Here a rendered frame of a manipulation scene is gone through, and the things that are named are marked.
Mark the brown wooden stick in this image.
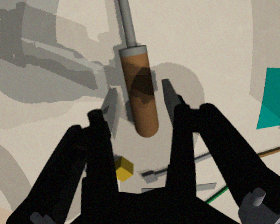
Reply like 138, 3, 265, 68
257, 147, 280, 158

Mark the teal square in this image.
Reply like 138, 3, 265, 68
256, 68, 280, 129

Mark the green flat bar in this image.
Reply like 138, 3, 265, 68
205, 185, 228, 204

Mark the grey wrench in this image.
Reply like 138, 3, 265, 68
143, 153, 212, 184

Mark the grey flat bar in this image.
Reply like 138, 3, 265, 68
142, 183, 217, 193

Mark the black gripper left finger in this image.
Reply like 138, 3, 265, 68
6, 87, 121, 224

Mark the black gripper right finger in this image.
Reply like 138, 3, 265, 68
158, 79, 280, 224

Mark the yellow cube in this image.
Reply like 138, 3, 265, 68
115, 156, 134, 182

